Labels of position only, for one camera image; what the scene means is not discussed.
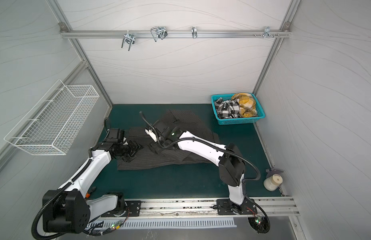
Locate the black white plaid shirt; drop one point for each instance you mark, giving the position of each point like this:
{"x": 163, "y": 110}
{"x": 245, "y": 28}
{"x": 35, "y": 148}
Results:
{"x": 228, "y": 109}

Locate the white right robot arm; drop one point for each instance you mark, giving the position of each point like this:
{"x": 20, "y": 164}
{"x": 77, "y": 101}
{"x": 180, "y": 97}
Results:
{"x": 233, "y": 168}

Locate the black round cooling fan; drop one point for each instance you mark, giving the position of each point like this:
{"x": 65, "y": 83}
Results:
{"x": 260, "y": 224}

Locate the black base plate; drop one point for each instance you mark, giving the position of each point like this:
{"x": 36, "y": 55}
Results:
{"x": 133, "y": 208}
{"x": 226, "y": 207}

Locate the aluminium top rail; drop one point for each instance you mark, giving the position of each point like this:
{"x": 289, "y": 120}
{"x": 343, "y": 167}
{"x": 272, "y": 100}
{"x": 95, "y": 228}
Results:
{"x": 172, "y": 34}

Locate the metal bracket clamp right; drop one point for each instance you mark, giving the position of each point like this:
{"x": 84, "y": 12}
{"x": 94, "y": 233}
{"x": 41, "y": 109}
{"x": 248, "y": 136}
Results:
{"x": 266, "y": 34}

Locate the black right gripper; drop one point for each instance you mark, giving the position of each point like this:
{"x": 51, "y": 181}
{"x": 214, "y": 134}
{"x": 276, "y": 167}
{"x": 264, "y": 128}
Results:
{"x": 155, "y": 145}

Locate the white slotted cable duct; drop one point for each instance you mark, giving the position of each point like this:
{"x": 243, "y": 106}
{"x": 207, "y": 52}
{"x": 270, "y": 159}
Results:
{"x": 190, "y": 223}

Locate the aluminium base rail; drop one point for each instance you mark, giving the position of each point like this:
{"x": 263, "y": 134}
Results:
{"x": 202, "y": 208}

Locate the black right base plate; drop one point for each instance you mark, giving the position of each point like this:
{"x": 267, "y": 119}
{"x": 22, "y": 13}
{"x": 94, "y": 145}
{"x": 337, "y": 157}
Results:
{"x": 226, "y": 207}

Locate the yellow plaid shirt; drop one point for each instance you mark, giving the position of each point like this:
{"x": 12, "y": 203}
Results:
{"x": 247, "y": 105}

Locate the white tape roll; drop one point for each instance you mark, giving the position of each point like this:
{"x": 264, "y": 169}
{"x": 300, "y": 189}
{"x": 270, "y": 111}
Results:
{"x": 273, "y": 179}

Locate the metal u-bolt clamp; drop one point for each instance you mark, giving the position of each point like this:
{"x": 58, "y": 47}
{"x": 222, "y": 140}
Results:
{"x": 128, "y": 40}
{"x": 159, "y": 32}

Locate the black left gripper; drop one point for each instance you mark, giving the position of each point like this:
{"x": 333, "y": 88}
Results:
{"x": 135, "y": 146}

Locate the white wire basket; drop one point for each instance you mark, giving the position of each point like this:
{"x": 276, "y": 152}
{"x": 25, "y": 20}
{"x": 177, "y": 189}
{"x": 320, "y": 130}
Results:
{"x": 51, "y": 126}

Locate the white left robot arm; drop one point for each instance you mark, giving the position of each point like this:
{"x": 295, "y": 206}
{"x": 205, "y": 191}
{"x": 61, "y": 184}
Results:
{"x": 68, "y": 210}

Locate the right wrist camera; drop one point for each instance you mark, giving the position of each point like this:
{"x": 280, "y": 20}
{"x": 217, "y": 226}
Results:
{"x": 152, "y": 133}

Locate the metal u-bolt clamp middle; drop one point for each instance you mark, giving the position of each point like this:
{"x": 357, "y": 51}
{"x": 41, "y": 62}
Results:
{"x": 159, "y": 32}

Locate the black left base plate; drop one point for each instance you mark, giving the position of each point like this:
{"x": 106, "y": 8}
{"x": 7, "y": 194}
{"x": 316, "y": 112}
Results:
{"x": 133, "y": 208}

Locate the small metal ring clamp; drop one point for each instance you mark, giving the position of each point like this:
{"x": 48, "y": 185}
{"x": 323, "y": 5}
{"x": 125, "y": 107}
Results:
{"x": 194, "y": 32}

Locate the teal plastic basket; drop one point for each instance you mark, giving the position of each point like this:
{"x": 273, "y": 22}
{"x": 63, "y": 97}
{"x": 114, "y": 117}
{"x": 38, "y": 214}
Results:
{"x": 260, "y": 112}

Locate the metal u-bolt clamp left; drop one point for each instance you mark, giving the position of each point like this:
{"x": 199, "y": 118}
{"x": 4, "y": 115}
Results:
{"x": 128, "y": 40}

